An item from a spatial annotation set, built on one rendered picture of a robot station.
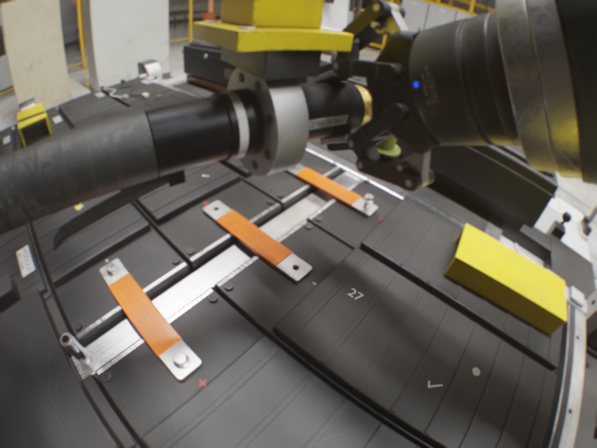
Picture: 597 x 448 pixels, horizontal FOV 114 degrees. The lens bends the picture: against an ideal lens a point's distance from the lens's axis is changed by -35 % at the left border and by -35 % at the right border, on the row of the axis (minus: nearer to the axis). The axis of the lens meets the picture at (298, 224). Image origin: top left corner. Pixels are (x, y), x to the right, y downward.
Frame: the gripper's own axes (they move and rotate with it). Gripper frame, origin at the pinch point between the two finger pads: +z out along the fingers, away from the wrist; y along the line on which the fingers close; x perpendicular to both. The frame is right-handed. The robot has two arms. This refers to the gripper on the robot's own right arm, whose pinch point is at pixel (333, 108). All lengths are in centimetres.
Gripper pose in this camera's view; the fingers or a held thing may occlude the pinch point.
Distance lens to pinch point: 27.1
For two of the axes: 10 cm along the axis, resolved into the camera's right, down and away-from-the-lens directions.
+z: -5.4, -1.5, 8.3
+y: 1.9, 9.4, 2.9
